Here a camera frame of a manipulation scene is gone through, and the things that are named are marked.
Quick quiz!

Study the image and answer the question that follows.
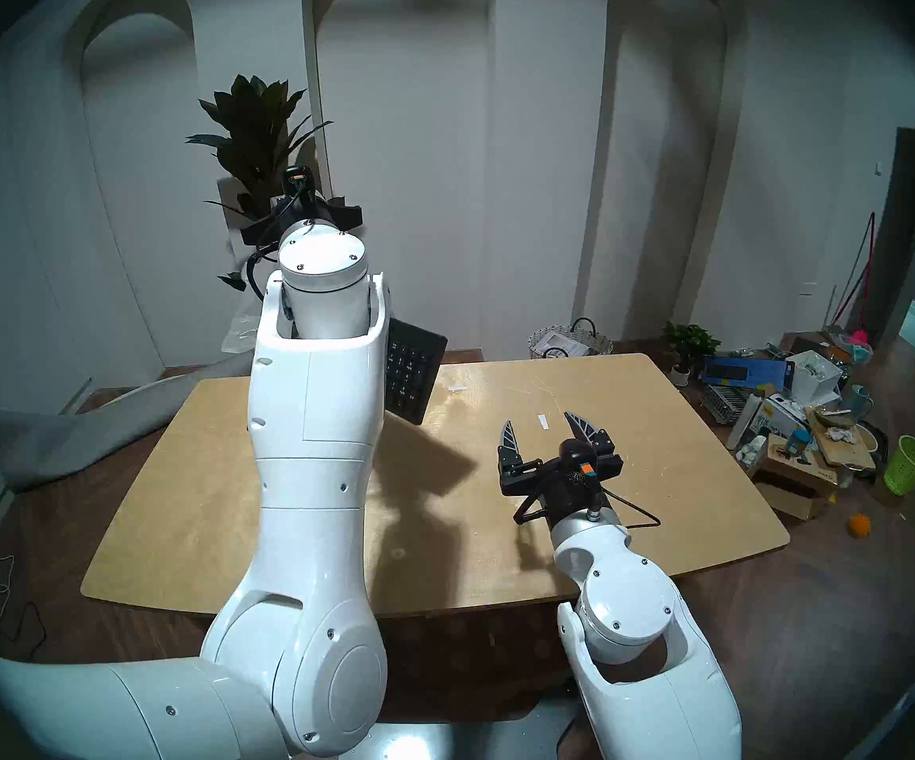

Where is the blue keyboard box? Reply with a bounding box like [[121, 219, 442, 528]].
[[700, 356, 795, 393]]

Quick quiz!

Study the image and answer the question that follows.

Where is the black floor cable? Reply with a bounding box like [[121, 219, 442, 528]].
[[0, 600, 46, 660]]

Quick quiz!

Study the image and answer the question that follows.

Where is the wooden cutting board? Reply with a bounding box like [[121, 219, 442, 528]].
[[806, 408, 876, 470]]

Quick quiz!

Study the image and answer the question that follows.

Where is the dark brown door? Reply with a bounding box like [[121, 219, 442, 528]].
[[877, 125, 915, 344]]

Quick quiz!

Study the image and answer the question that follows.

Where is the clear plastic bag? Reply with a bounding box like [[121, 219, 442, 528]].
[[222, 291, 260, 354]]

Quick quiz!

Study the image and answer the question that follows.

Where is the small potted plant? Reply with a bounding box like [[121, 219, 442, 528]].
[[659, 321, 721, 387]]

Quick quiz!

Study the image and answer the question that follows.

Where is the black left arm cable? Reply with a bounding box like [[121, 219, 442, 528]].
[[245, 244, 284, 302]]

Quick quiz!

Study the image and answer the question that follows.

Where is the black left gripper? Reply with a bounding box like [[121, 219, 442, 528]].
[[240, 196, 364, 249]]

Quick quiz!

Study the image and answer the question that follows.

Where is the brown cardboard box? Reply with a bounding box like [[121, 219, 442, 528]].
[[754, 442, 838, 522]]

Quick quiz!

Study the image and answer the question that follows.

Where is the green waste basket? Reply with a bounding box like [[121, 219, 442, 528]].
[[883, 435, 915, 496]]

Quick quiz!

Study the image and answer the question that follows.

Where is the black computer keyboard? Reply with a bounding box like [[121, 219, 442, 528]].
[[384, 317, 449, 425]]

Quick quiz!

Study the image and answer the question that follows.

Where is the white printed carton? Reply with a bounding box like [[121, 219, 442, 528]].
[[750, 394, 810, 443]]

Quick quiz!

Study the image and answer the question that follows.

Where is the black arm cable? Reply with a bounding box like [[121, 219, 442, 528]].
[[245, 244, 284, 302], [513, 493, 662, 528]]

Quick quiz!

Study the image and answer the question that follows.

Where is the metal wire dish rack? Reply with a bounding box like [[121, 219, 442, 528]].
[[699, 384, 753, 427]]

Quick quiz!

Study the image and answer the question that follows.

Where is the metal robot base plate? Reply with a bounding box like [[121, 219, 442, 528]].
[[366, 699, 585, 760]]

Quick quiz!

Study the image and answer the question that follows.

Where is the wicker basket with handle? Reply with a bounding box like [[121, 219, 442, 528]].
[[528, 317, 614, 359]]

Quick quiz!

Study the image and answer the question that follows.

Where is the white paper roll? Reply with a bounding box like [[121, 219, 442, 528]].
[[728, 394, 765, 447]]

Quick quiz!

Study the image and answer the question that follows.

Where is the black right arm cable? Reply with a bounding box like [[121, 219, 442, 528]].
[[513, 493, 662, 528]]

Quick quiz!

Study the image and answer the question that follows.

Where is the tall potted plant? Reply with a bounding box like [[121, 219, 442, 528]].
[[186, 74, 347, 292]]

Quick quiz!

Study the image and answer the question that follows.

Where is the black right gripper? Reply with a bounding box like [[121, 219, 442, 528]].
[[498, 412, 625, 526]]

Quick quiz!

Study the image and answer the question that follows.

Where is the white plastic container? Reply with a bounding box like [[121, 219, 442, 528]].
[[786, 351, 846, 407]]

